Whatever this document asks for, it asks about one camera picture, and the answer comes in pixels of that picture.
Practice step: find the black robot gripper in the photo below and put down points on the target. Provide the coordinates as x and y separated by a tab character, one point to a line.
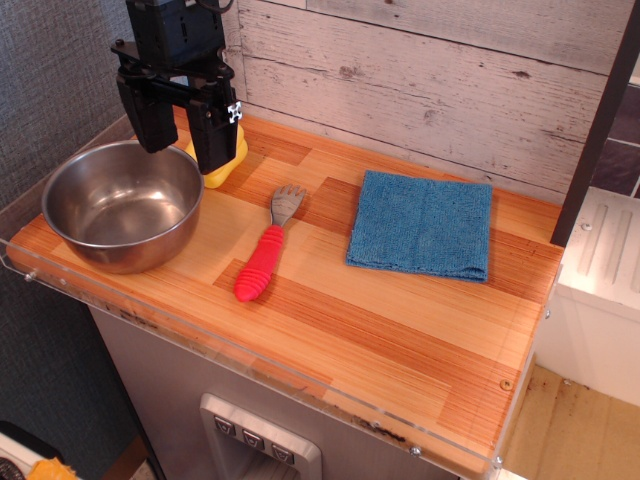
176	56

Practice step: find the silver metal bowl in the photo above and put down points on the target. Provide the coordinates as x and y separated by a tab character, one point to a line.
122	209

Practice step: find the blue folded cloth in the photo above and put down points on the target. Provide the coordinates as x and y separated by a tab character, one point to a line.
422	226

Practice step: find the yellow toy bell pepper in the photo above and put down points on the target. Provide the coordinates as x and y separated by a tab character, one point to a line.
219	176

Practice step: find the clear acrylic table guard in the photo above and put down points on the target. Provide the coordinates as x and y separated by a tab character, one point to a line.
447	355

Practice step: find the grey cabinet with dispenser panel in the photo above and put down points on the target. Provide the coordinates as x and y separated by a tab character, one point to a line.
212	409

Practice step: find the yellow object bottom left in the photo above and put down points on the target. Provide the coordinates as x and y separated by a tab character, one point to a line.
51	469

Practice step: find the white box at right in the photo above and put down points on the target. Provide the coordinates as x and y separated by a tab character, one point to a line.
590	332

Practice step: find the red handled metal fork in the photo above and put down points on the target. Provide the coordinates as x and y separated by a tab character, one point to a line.
256	275

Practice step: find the dark right frame post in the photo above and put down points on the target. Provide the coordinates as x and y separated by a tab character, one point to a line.
611	99

